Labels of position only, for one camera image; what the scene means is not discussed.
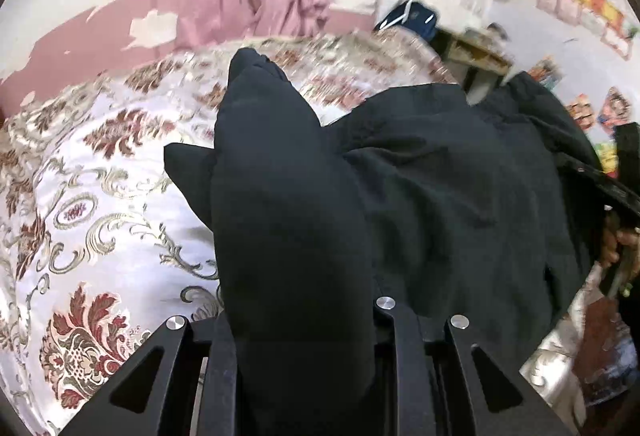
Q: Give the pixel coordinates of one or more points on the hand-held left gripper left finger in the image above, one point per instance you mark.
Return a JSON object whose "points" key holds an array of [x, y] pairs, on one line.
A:
{"points": [[220, 366]]}

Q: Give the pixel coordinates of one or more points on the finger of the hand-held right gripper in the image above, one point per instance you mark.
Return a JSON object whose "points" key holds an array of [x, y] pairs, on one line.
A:
{"points": [[600, 181]]}

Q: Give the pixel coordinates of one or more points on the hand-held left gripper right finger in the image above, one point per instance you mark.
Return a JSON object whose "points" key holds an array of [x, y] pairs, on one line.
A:
{"points": [[406, 366]]}

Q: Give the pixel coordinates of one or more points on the black garment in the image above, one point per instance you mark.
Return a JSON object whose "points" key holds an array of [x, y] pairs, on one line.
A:
{"points": [[300, 216]]}

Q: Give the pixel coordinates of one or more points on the person's right hand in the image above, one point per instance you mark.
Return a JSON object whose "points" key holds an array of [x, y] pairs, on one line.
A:
{"points": [[612, 241]]}

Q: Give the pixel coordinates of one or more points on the small wooden shelf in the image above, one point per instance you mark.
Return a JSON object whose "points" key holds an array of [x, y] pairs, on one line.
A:
{"points": [[475, 55]]}

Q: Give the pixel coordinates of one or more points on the floral patterned bedspread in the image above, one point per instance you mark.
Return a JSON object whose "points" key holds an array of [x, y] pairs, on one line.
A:
{"points": [[100, 226]]}

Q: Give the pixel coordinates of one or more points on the dark blue bag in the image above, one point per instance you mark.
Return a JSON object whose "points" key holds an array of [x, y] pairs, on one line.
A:
{"points": [[410, 18]]}

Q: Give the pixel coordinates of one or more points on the colourful wall stickers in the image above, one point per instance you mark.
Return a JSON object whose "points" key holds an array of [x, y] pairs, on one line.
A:
{"points": [[600, 110]]}

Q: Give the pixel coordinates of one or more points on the row of wall posters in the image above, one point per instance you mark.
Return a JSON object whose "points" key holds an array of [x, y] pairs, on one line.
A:
{"points": [[585, 5]]}

